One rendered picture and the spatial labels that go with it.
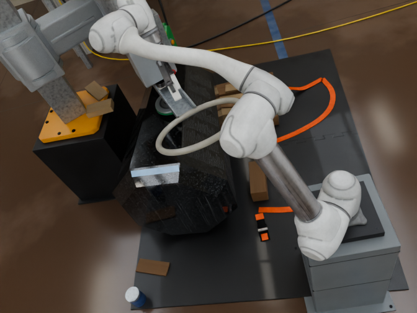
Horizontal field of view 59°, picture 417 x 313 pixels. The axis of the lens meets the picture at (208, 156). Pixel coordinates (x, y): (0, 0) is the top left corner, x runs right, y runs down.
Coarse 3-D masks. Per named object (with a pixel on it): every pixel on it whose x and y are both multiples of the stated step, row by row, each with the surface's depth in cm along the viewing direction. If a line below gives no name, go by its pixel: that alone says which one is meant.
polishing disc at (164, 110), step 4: (160, 96) 253; (156, 100) 252; (160, 100) 251; (156, 104) 249; (160, 104) 248; (164, 104) 247; (156, 108) 247; (160, 108) 246; (164, 108) 244; (168, 108) 243; (164, 112) 242; (168, 112) 242
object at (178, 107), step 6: (156, 90) 224; (162, 90) 225; (168, 90) 224; (180, 90) 215; (162, 96) 214; (168, 96) 220; (186, 96) 208; (168, 102) 209; (174, 102) 214; (180, 102) 213; (186, 102) 211; (192, 102) 203; (174, 108) 211; (180, 108) 210; (186, 108) 208; (192, 108) 207; (174, 114) 204; (180, 114) 206; (192, 114) 203
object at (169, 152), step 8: (208, 104) 199; (216, 104) 198; (192, 112) 202; (176, 120) 199; (168, 128) 196; (160, 136) 189; (216, 136) 161; (160, 144) 181; (200, 144) 161; (208, 144) 161; (160, 152) 174; (168, 152) 168; (176, 152) 165; (184, 152) 163
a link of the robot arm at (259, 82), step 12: (252, 72) 125; (264, 72) 126; (252, 84) 123; (264, 84) 122; (276, 84) 123; (264, 96) 120; (276, 96) 121; (288, 96) 123; (276, 108) 122; (288, 108) 124
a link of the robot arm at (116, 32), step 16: (112, 16) 123; (128, 16) 126; (96, 32) 119; (112, 32) 120; (128, 32) 121; (96, 48) 122; (112, 48) 122; (128, 48) 124; (144, 48) 123; (160, 48) 124; (176, 48) 125; (192, 48) 128; (192, 64) 128; (208, 64) 129; (224, 64) 128; (240, 64) 127; (240, 80) 126
